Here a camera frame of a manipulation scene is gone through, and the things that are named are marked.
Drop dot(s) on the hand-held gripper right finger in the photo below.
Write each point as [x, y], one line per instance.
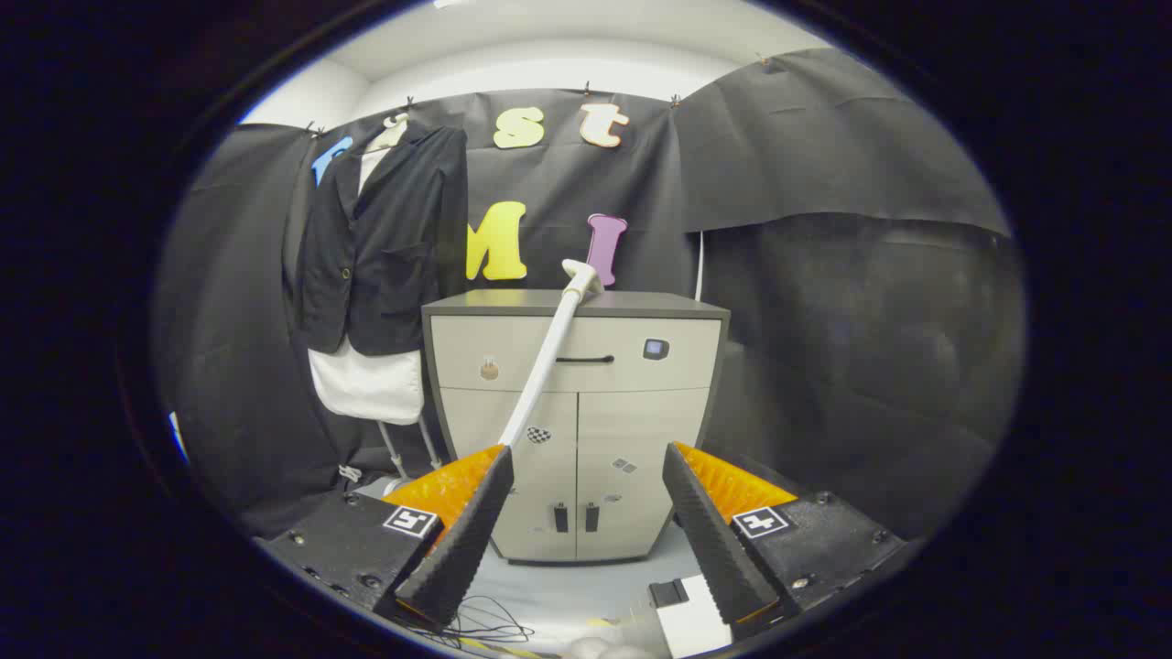
[710, 540]

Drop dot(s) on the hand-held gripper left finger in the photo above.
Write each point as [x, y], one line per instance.
[467, 540]

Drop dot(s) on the garment steamer stand poles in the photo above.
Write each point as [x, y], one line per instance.
[394, 485]

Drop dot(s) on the white shirt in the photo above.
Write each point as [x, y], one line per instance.
[366, 389]

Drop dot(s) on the white garment steamer head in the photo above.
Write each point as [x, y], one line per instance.
[549, 357]

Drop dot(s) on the black suit jacket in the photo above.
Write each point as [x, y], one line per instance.
[385, 256]

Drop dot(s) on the small black block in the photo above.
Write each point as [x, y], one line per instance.
[668, 592]

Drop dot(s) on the white box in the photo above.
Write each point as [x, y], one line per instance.
[696, 622]

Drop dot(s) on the grey cabinet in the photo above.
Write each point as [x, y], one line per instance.
[604, 430]

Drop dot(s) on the round cabinet knob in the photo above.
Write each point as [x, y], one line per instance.
[490, 370]

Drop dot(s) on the small black cabinet lock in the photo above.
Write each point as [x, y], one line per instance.
[656, 349]

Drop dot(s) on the black backdrop cloth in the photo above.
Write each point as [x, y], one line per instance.
[824, 320]

